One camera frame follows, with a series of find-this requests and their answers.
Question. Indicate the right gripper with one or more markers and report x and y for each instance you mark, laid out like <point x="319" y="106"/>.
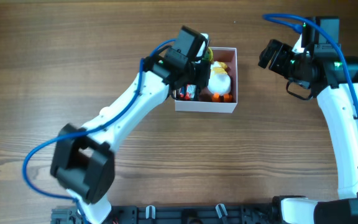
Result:
<point x="281" y="60"/>

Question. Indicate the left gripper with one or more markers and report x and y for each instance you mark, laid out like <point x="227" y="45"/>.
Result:
<point x="202" y="66"/>

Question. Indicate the yellow cat rattle drum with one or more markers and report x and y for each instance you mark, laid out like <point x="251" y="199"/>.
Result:
<point x="209" y="56"/>

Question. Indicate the red toy fire truck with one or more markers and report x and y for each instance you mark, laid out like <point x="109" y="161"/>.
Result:
<point x="188" y="93"/>

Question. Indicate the white yellow plush duck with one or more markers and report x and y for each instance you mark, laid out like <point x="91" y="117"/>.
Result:
<point x="219" y="84"/>

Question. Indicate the pink white cardboard box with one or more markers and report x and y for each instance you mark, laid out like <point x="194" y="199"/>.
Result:
<point x="204" y="104"/>

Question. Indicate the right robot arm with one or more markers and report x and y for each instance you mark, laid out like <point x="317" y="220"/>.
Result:
<point x="317" y="63"/>

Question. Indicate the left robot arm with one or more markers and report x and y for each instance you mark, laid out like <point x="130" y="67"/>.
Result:
<point x="84" y="158"/>

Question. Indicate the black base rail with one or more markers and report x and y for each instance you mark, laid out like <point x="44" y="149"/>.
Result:
<point x="221" y="213"/>

